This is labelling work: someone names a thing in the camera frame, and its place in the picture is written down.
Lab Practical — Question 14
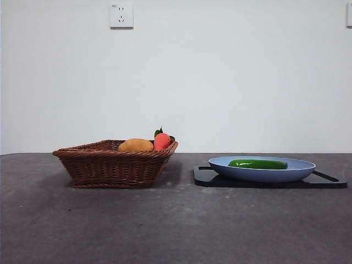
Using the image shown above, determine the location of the pale blue plate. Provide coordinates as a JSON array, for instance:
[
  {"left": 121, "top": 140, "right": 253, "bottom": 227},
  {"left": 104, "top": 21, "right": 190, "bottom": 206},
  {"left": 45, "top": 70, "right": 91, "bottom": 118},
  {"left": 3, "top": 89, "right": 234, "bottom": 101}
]
[{"left": 208, "top": 156, "right": 317, "bottom": 184}]

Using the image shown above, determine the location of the black flat tray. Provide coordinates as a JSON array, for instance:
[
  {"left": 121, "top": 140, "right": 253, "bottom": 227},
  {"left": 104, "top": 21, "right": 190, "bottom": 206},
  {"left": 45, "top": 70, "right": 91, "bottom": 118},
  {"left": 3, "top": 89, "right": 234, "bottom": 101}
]
[{"left": 192, "top": 166, "right": 348, "bottom": 189}]

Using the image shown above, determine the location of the white wall power socket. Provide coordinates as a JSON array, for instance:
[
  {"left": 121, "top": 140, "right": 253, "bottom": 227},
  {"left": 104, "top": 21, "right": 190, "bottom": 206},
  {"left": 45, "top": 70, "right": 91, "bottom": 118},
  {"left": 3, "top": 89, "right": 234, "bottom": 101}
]
[{"left": 109, "top": 3, "right": 135, "bottom": 29}]

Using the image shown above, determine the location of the long green pepper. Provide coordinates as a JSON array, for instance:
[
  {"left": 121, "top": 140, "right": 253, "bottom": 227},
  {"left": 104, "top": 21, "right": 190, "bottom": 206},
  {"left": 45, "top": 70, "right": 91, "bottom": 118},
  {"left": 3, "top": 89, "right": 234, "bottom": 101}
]
[{"left": 228, "top": 159, "right": 288, "bottom": 170}]

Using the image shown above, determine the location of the yellow-brown potato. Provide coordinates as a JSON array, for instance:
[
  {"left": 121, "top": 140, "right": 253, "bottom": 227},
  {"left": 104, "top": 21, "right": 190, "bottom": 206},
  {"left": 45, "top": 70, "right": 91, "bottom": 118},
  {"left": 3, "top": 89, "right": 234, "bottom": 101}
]
[{"left": 118, "top": 137, "right": 154, "bottom": 152}]

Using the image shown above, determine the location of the brown woven wicker basket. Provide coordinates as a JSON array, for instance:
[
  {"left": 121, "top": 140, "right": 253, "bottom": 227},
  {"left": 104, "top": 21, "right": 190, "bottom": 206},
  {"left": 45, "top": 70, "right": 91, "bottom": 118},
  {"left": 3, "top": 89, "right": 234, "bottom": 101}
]
[{"left": 52, "top": 139, "right": 179, "bottom": 189}]

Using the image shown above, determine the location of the orange carrot with green leaves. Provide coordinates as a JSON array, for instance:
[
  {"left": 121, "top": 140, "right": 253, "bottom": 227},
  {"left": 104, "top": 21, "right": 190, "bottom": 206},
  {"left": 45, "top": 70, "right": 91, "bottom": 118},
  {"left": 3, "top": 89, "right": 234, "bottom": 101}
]
[{"left": 153, "top": 125, "right": 176, "bottom": 151}]

